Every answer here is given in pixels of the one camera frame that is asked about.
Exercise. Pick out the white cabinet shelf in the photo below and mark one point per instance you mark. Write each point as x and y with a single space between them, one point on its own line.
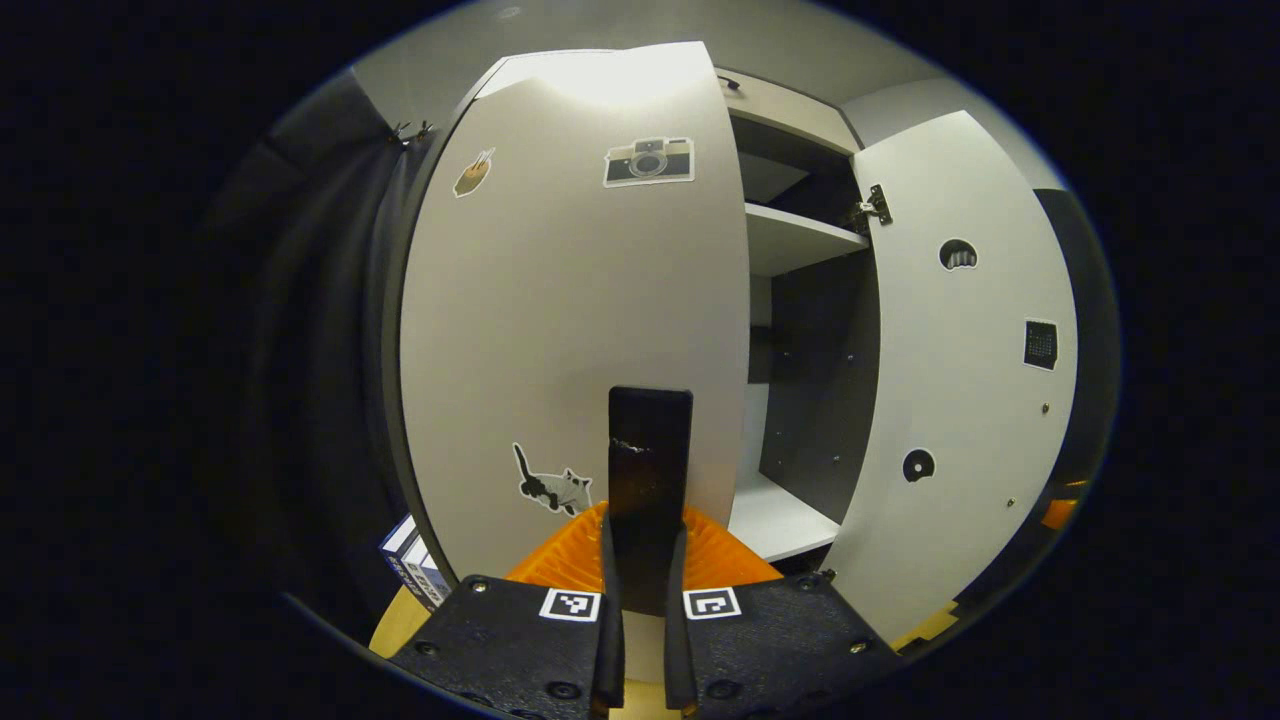
790 240

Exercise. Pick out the black cloth clip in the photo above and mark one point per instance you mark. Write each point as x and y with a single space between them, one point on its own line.
410 131

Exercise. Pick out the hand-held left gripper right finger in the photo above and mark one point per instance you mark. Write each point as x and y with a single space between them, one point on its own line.
770 640

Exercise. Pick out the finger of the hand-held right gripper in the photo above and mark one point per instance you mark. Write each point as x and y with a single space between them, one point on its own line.
1060 512

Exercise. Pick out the white double-door shoe cabinet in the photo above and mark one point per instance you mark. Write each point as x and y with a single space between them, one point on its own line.
820 380

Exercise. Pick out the white cabinet drawer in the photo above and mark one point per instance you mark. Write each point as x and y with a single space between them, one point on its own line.
790 115

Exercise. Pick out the white cabinet door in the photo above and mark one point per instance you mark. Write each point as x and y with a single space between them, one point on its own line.
960 400
560 320

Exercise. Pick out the metal right door hinge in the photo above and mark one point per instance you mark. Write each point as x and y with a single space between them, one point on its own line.
870 208

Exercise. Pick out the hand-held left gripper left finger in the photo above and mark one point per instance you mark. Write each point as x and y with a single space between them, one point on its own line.
510 640

